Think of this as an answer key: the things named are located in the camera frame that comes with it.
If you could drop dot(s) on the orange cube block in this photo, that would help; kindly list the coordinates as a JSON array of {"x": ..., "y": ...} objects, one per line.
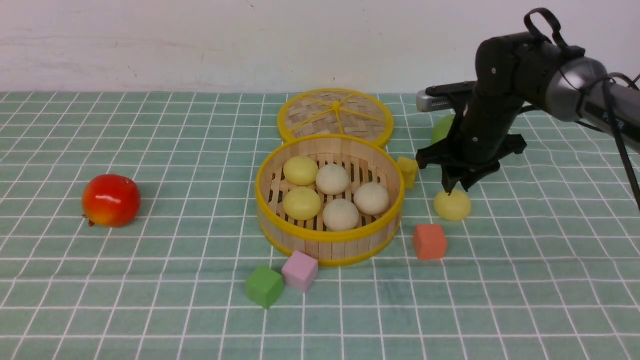
[{"x": 429, "y": 241}]

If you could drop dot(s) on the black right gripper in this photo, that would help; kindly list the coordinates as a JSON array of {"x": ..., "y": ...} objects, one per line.
[{"x": 477, "y": 141}]

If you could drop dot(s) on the green apple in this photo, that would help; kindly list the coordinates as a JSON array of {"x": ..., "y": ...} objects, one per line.
[{"x": 441, "y": 128}]

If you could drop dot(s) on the yellow bun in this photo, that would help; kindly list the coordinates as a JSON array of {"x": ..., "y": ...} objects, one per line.
[
  {"x": 454, "y": 206},
  {"x": 301, "y": 203},
  {"x": 300, "y": 170}
]

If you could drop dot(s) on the yellow cube block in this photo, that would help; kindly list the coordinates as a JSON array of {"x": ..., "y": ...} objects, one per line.
[{"x": 409, "y": 170}]

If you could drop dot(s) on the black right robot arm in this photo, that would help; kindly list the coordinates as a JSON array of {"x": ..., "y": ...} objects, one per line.
[{"x": 513, "y": 70}]

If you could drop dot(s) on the green cube block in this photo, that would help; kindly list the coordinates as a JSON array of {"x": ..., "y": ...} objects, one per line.
[{"x": 264, "y": 286}]

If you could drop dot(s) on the pink cube block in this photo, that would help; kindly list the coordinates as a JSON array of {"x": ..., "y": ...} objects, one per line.
[{"x": 300, "y": 271}]

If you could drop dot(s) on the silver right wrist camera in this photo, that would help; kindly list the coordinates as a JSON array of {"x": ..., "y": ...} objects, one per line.
[{"x": 432, "y": 102}]

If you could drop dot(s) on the green checkered tablecloth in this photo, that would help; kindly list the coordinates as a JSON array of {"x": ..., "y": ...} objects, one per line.
[{"x": 546, "y": 267}]

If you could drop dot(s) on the bamboo steamer tray yellow rim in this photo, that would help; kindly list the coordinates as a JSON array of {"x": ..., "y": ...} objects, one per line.
[{"x": 365, "y": 162}]

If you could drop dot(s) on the woven bamboo steamer lid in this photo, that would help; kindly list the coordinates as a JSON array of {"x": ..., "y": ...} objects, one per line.
[{"x": 336, "y": 111}]

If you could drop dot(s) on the white bun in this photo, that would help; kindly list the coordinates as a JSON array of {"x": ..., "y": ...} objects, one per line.
[
  {"x": 371, "y": 198},
  {"x": 332, "y": 179},
  {"x": 340, "y": 215}
]

